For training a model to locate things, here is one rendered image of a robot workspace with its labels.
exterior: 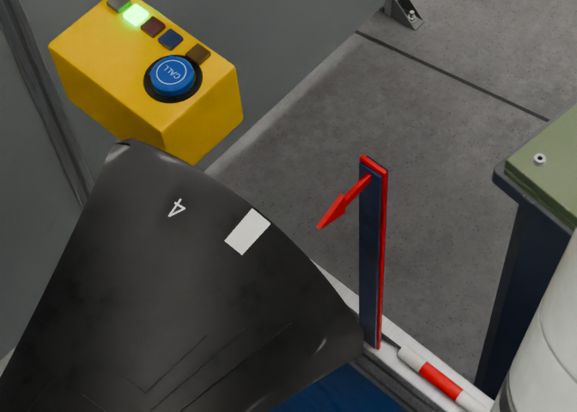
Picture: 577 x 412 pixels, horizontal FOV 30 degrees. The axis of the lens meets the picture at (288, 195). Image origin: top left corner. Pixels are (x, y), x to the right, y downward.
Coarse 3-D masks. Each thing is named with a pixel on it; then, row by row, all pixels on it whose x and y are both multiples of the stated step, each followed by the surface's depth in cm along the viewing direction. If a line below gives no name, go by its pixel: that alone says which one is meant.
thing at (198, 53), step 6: (192, 48) 101; (198, 48) 101; (204, 48) 101; (186, 54) 101; (192, 54) 101; (198, 54) 101; (204, 54) 100; (210, 54) 101; (192, 60) 100; (198, 60) 100; (204, 60) 101
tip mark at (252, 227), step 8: (248, 216) 76; (256, 216) 76; (240, 224) 75; (248, 224) 76; (256, 224) 76; (264, 224) 76; (232, 232) 75; (240, 232) 75; (248, 232) 75; (256, 232) 75; (224, 240) 75; (232, 240) 75; (240, 240) 75; (248, 240) 75; (240, 248) 75
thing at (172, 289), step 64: (128, 192) 75; (192, 192) 76; (64, 256) 74; (128, 256) 74; (192, 256) 74; (256, 256) 75; (64, 320) 72; (128, 320) 72; (192, 320) 72; (256, 320) 73; (320, 320) 75; (0, 384) 71; (64, 384) 70; (128, 384) 70; (192, 384) 71; (256, 384) 72
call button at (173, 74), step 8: (160, 64) 100; (168, 64) 100; (176, 64) 99; (184, 64) 99; (152, 72) 99; (160, 72) 99; (168, 72) 99; (176, 72) 99; (184, 72) 99; (192, 72) 99; (152, 80) 99; (160, 80) 99; (168, 80) 99; (176, 80) 99; (184, 80) 99; (192, 80) 99; (160, 88) 98; (168, 88) 98; (176, 88) 98; (184, 88) 99
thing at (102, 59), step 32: (64, 32) 104; (96, 32) 103; (128, 32) 103; (64, 64) 103; (96, 64) 101; (128, 64) 101; (192, 64) 100; (224, 64) 100; (96, 96) 103; (128, 96) 99; (160, 96) 99; (192, 96) 99; (224, 96) 102; (128, 128) 103; (160, 128) 97; (192, 128) 101; (224, 128) 106; (192, 160) 104
